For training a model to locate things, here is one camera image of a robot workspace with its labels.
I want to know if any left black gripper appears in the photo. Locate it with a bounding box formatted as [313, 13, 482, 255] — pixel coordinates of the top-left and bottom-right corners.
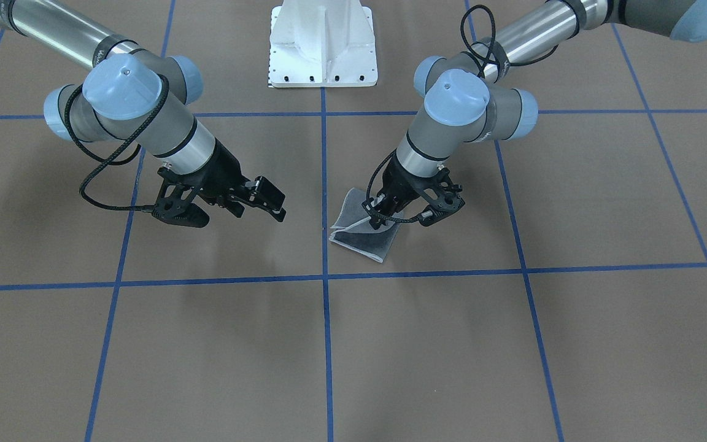
[363, 153, 440, 230]

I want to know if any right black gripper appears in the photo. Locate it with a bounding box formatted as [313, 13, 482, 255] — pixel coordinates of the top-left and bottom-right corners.
[195, 140, 287, 223]

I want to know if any pink and grey towel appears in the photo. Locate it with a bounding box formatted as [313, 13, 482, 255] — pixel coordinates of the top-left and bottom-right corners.
[329, 188, 400, 263]

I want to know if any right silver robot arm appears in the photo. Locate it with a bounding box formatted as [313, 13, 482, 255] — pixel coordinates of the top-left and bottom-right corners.
[0, 1, 286, 228]

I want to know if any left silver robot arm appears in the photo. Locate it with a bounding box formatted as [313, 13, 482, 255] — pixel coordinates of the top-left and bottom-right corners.
[362, 1, 707, 232]

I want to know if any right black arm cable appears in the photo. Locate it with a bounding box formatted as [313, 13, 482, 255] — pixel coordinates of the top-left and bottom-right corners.
[63, 74, 170, 213]

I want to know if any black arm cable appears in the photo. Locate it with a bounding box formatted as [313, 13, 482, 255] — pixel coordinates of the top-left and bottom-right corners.
[365, 5, 560, 225]
[63, 74, 170, 213]

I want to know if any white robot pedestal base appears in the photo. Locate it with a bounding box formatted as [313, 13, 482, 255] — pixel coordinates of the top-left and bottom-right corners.
[268, 1, 379, 88]

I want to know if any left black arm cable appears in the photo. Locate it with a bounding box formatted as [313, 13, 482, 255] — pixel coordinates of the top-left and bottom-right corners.
[365, 5, 560, 225]

